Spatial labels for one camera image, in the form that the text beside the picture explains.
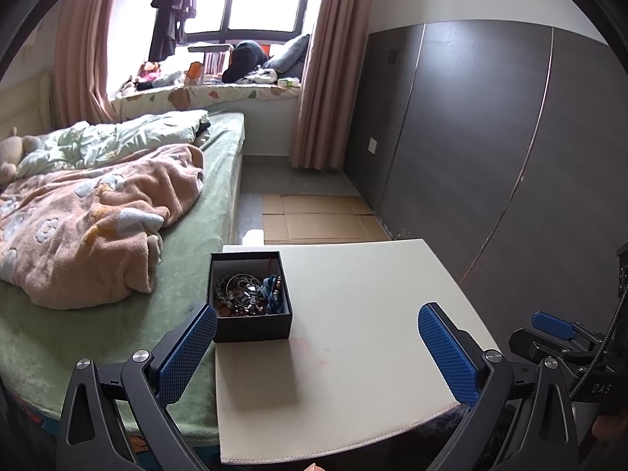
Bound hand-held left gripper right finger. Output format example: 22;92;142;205
417;301;592;471

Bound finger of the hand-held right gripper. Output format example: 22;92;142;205
532;310;602;349
509;329;590;369

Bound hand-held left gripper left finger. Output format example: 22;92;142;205
55;301;219;471

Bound black jewelry box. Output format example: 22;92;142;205
207;251;294;343

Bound blue braided bracelet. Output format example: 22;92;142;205
262;275;281;314

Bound person's right hand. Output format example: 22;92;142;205
593;413;628;435

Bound cream side table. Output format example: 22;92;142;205
215;238;501;464

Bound pink fleece blanket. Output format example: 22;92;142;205
0;144;206;311

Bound bed with green sheet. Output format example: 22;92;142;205
0;110;246;452

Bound flattened cardboard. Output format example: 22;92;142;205
262;194;393;245

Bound pale green floral duvet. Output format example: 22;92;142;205
15;109;211;180

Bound printed window seat cushion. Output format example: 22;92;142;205
114;82;301;121

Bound beige teddy bear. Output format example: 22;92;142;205
0;128;42;184

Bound pile of plush toys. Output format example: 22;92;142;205
122;61;184;93

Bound white book rack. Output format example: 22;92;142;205
189;44;234;77

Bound cream padded headboard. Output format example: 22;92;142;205
0;71;55;141

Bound black backpack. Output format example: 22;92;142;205
222;40;270;83

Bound pink curtain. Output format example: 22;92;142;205
289;0;378;172
53;0;172;128

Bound grey pillow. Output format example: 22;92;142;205
262;34;311;74

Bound hanging dark clothes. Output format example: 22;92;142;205
148;0;199;62

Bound black cable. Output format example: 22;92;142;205
571;285;628;393

